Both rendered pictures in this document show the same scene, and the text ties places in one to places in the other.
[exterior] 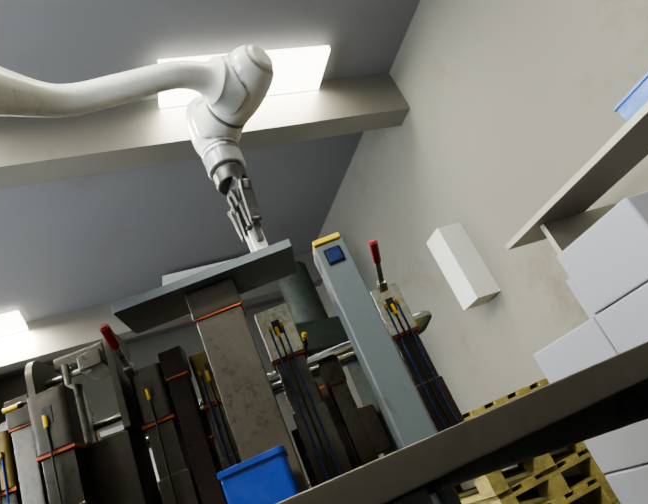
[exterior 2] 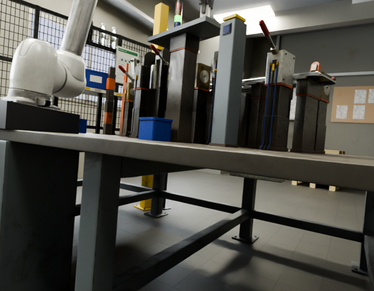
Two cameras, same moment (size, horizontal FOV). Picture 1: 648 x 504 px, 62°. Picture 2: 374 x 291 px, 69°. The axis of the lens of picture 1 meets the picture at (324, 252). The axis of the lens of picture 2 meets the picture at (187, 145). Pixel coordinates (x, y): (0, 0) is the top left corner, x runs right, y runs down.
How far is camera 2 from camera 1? 0.86 m
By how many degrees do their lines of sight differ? 60
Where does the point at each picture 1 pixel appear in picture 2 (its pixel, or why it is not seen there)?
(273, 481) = (149, 128)
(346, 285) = (224, 49)
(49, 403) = (138, 70)
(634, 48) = not seen: outside the picture
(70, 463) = (139, 94)
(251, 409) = (174, 98)
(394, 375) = (221, 107)
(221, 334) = (175, 61)
